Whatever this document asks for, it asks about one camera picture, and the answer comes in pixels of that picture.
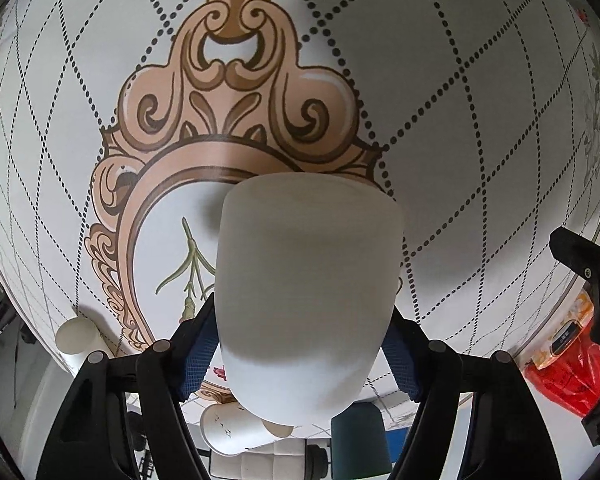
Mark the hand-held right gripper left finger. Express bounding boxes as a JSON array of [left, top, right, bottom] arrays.
[[37, 296, 221, 480]]

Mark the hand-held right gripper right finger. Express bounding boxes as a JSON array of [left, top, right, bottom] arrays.
[[381, 306, 564, 480]]

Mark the large white cup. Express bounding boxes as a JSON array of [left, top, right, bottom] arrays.
[[215, 172, 406, 424]]

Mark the small white paper cup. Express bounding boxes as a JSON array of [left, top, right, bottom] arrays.
[[200, 402, 294, 459], [55, 316, 114, 369]]

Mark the dark teal cup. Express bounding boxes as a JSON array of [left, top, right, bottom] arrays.
[[330, 402, 386, 480]]

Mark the red plastic bag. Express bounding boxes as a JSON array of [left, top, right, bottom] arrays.
[[524, 332, 600, 417]]

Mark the orange snack packet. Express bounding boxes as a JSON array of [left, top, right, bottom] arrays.
[[530, 290, 597, 367]]

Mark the black metal stand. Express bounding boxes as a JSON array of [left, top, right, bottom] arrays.
[[549, 227, 600, 449]]

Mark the printed white tablecloth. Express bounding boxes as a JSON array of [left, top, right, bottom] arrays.
[[0, 0, 600, 433]]

